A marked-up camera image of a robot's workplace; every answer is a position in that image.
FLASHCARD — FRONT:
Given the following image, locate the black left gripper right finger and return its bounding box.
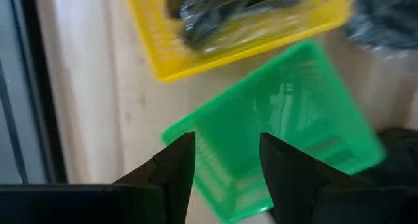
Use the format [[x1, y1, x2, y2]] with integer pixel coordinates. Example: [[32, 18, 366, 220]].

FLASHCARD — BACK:
[[260, 132, 418, 224]]

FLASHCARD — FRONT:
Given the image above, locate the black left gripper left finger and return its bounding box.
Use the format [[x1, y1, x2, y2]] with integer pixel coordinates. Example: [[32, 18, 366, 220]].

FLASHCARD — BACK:
[[0, 131, 196, 224]]

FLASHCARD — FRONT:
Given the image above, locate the black bagged hair net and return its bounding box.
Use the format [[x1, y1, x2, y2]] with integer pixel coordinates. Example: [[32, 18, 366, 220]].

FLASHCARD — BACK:
[[342, 0, 418, 60]]

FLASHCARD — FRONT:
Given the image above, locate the black comb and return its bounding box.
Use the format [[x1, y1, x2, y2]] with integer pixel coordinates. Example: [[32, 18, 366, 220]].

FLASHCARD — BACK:
[[178, 0, 262, 50]]

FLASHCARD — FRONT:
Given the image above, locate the green plastic basket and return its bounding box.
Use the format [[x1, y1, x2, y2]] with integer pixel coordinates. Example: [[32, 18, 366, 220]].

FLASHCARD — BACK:
[[160, 39, 388, 224]]

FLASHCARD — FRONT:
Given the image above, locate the yellow plastic basket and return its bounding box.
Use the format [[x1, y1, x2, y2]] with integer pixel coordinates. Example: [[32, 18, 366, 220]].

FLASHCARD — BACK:
[[123, 0, 353, 84]]

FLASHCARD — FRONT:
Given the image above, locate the black aluminium table frame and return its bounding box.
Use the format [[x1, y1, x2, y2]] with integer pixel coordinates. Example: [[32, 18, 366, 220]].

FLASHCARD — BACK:
[[18, 0, 68, 184]]

